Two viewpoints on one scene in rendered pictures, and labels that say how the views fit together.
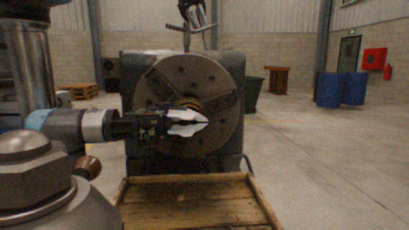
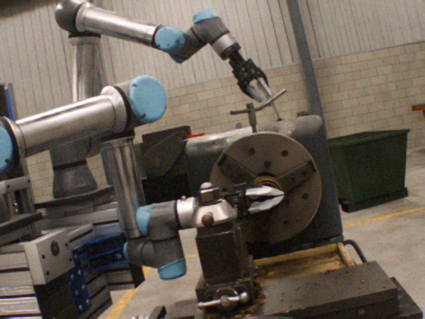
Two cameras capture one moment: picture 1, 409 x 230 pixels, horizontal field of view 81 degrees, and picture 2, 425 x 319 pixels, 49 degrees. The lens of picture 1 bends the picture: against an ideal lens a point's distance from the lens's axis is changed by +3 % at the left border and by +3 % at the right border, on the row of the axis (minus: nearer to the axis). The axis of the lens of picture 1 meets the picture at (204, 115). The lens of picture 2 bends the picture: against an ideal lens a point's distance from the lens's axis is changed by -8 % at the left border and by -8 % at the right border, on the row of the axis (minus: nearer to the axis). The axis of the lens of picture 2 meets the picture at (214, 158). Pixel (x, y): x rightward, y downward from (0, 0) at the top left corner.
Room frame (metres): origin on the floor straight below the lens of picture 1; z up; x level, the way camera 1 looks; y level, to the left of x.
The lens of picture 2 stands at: (-0.70, -0.09, 1.26)
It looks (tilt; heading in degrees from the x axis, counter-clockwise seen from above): 3 degrees down; 11
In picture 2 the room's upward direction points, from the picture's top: 12 degrees counter-clockwise
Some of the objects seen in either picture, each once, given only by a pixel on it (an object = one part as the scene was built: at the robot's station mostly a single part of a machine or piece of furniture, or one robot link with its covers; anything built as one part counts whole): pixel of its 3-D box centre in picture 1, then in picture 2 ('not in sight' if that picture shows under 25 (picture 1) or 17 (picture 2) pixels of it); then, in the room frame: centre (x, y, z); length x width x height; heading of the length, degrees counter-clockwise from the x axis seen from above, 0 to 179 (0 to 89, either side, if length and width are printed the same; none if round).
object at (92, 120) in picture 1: (100, 124); (190, 212); (0.49, 0.22, 1.08); 0.08 x 0.05 x 0.08; 4
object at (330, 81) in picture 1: (330, 89); not in sight; (6.37, -3.37, 0.44); 0.59 x 0.59 x 0.88
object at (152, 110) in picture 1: (138, 125); (221, 207); (0.49, 0.14, 1.08); 0.12 x 0.09 x 0.08; 94
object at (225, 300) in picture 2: not in sight; (229, 285); (0.13, 0.09, 0.99); 0.20 x 0.10 x 0.05; 5
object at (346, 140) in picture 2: (232, 94); (360, 168); (5.76, -0.70, 0.43); 1.34 x 0.94 x 0.85; 18
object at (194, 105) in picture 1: (187, 116); (266, 194); (0.58, 0.04, 1.08); 0.09 x 0.09 x 0.09; 5
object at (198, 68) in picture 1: (187, 105); (265, 187); (0.72, 0.05, 1.08); 0.32 x 0.09 x 0.32; 95
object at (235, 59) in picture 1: (183, 94); (261, 178); (1.13, 0.10, 1.06); 0.59 x 0.48 x 0.39; 5
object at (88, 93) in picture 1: (79, 91); not in sight; (7.83, 4.12, 0.22); 1.25 x 0.86 x 0.44; 9
